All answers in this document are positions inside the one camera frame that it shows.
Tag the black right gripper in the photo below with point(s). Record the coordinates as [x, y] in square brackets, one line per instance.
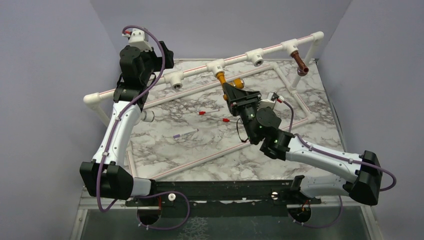
[246, 98]

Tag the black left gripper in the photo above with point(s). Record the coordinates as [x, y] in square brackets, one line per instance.
[158, 61]

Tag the white PVC pipe frame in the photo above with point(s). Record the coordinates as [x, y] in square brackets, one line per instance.
[219, 151]

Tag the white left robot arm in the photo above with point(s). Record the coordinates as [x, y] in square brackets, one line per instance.
[104, 176]

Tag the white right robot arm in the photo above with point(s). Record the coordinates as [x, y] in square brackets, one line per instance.
[358, 176]

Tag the brown water faucet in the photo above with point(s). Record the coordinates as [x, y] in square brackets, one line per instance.
[302, 69]

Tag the red capped white stick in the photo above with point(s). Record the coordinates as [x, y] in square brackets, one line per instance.
[208, 112]

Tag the purple capped white stick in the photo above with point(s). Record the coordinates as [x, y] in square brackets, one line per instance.
[185, 134]

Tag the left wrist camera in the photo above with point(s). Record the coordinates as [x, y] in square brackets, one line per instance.
[139, 39]

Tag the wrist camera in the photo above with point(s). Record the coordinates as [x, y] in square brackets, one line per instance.
[270, 101]
[139, 39]

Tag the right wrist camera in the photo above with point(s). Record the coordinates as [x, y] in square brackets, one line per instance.
[270, 101]

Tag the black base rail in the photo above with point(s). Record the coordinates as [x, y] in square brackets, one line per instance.
[219, 199]

